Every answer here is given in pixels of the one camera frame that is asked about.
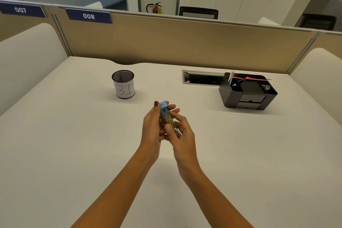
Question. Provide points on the person's left hand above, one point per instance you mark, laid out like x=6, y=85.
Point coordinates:
x=151, y=129

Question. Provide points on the person's right hand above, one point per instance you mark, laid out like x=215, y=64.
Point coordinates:
x=184, y=137

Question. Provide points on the person's left thumb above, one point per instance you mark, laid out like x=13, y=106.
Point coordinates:
x=156, y=109

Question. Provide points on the person's right thumb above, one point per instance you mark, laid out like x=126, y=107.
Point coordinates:
x=171, y=132

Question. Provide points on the clear tube with blue cap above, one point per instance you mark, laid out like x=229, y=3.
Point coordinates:
x=167, y=118

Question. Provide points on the person's right forearm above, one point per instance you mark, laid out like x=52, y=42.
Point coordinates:
x=213, y=198

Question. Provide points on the person's left forearm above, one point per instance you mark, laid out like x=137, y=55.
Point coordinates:
x=112, y=190

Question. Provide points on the black mesh pen cup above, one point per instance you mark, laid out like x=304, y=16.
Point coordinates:
x=123, y=84

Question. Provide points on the beige desk partition panel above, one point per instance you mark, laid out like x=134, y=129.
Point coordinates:
x=184, y=40
x=24, y=22
x=328, y=42

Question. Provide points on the white pen with label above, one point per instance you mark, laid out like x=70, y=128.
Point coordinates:
x=231, y=77

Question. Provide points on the orange pencil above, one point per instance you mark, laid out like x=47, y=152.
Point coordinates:
x=236, y=78

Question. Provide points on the black desk organizer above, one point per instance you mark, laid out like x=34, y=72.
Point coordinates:
x=247, y=93

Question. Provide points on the pink pen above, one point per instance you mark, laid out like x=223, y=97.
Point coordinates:
x=255, y=78

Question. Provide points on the red fire extinguisher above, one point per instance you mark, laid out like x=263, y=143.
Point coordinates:
x=155, y=8

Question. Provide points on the black mesh office chair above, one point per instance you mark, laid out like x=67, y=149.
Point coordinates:
x=318, y=22
x=198, y=12

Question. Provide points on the blue desk number plate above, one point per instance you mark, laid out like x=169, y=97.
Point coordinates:
x=22, y=10
x=88, y=16

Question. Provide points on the white side divider panel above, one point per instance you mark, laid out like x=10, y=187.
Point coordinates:
x=25, y=59
x=319, y=72

